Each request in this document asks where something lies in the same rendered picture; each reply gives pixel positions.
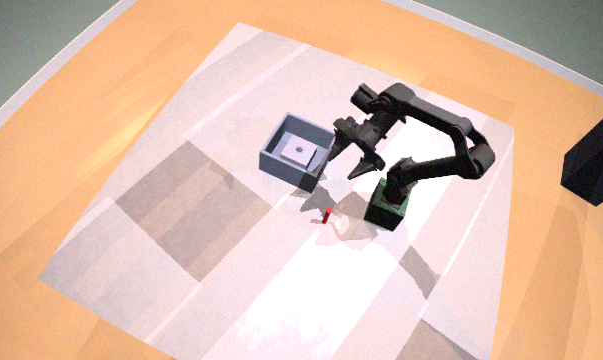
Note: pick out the red peg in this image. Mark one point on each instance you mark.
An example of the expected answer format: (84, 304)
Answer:
(327, 214)

